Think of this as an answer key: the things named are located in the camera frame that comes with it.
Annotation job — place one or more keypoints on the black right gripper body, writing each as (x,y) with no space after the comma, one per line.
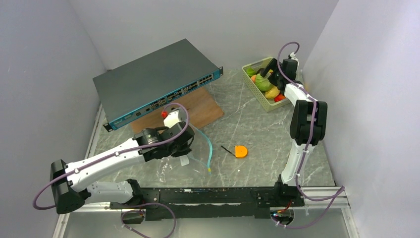
(279,77)

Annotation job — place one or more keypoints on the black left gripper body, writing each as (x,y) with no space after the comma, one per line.
(179,150)

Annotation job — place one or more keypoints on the green cabbage toy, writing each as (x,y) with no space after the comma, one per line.
(262,83)

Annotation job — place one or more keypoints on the clear zip top bag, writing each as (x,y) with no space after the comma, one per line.
(190,170)

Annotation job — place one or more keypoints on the yellow lemon toy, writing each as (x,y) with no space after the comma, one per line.
(272,93)

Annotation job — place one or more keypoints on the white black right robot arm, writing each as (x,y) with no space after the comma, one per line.
(308,124)

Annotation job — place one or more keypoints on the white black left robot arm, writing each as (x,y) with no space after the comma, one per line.
(78,183)

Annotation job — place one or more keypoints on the dark purple mangosteen toy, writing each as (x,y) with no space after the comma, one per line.
(259,71)

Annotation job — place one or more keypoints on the green starfruit toy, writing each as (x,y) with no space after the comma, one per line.
(250,72)

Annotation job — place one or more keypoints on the red orange mango toy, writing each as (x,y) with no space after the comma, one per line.
(279,98)

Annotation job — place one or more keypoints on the pale green plastic basket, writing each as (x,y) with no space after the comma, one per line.
(267,104)

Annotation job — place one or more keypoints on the wooden board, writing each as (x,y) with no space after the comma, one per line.
(201,107)

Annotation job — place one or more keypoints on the orange tape measure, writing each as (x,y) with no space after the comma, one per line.
(239,151)

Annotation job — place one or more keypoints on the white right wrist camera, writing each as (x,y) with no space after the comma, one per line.
(292,56)

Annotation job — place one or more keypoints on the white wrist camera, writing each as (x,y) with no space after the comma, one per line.
(292,56)
(172,118)

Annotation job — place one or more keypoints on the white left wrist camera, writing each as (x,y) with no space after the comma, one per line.
(172,118)

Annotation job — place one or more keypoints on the black aluminium base frame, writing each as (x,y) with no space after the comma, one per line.
(213,202)

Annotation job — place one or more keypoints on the grey blue network switch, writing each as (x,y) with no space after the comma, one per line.
(142,86)

